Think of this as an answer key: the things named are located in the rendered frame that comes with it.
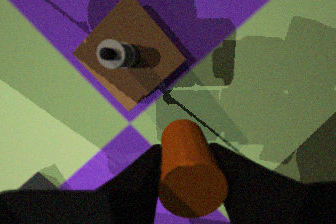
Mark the brown square block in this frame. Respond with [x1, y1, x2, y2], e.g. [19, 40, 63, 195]
[72, 0, 187, 111]

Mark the orange-brown cylinder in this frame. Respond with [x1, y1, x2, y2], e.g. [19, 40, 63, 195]
[158, 119, 228, 218]

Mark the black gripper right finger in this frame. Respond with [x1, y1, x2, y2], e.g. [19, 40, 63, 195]
[209, 143, 336, 224]

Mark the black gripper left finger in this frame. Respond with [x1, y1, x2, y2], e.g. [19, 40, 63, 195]
[0, 144, 161, 224]

